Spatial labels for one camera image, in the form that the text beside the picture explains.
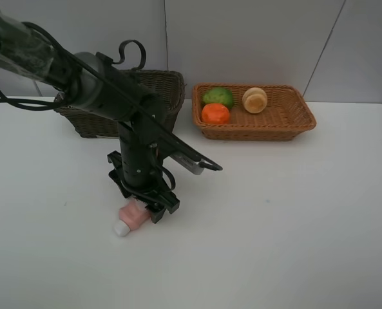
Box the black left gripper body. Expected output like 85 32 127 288
108 150 180 214

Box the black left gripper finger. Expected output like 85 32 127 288
146 205 166 223

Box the pink squeeze bottle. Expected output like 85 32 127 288
113 198 150 237

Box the orange tangerine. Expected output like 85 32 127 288
201 103 231 124

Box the green lime fruit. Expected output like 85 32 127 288
202 87 234 109

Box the red yellow peach toy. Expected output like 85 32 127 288
242 88 268 114

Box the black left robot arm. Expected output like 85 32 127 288
0 15 181 222

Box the dark brown wicker basket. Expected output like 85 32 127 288
54 70 185 138

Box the light brown wicker basket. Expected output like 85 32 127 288
192 83 317 141

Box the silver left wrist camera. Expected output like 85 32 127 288
170 152 205 175

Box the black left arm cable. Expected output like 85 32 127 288
0 21 224 207

